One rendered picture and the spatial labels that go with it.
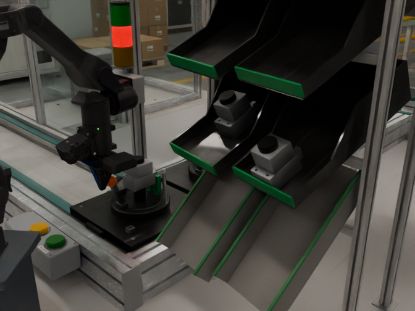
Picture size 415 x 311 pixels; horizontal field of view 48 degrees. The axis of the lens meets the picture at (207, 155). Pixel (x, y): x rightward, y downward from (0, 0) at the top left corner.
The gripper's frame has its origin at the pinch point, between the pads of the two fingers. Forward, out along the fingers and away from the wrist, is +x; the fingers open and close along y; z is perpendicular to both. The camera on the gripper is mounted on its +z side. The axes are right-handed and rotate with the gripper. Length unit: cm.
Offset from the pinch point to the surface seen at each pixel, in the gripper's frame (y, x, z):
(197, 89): -82, 16, -111
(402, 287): 53, 22, -39
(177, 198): 3.4, 11.3, -18.9
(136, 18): -17.6, -29.4, -24.9
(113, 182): 0.9, 2.2, -2.3
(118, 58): -18.0, -20.1, -19.3
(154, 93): -106, 21, -103
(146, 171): 2.1, 1.9, -10.5
